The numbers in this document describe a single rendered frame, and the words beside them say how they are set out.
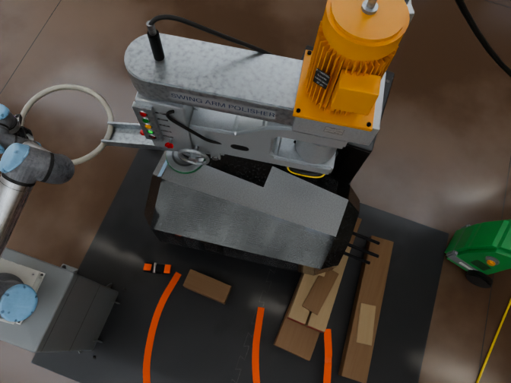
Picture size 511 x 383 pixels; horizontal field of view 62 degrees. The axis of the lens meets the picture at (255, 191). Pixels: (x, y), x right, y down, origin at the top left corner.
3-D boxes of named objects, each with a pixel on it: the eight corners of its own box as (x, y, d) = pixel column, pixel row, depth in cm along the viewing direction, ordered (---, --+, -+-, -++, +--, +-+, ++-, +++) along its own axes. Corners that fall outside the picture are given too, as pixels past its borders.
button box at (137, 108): (164, 137, 197) (153, 104, 170) (163, 142, 196) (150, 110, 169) (147, 134, 197) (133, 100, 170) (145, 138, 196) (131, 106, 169)
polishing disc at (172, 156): (176, 178, 232) (176, 178, 231) (160, 147, 238) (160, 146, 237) (211, 162, 236) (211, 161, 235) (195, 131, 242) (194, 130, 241)
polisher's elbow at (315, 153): (303, 121, 201) (309, 99, 182) (341, 136, 199) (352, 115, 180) (287, 154, 194) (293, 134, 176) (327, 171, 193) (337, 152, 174)
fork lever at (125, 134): (231, 128, 218) (228, 123, 213) (223, 162, 211) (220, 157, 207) (114, 120, 237) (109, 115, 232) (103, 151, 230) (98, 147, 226)
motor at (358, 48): (379, 66, 158) (423, -21, 121) (370, 139, 148) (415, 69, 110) (305, 52, 159) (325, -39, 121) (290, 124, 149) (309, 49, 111)
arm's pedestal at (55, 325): (96, 361, 276) (39, 368, 196) (26, 334, 280) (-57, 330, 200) (128, 287, 293) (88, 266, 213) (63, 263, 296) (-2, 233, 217)
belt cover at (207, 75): (372, 96, 173) (386, 71, 158) (366, 150, 165) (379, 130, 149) (144, 51, 176) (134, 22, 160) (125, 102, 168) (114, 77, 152)
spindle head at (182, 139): (235, 124, 215) (235, 70, 173) (226, 163, 208) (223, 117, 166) (166, 110, 217) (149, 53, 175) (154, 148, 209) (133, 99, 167)
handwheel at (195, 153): (214, 150, 207) (213, 136, 193) (210, 169, 204) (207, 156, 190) (184, 144, 207) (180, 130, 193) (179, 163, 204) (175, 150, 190)
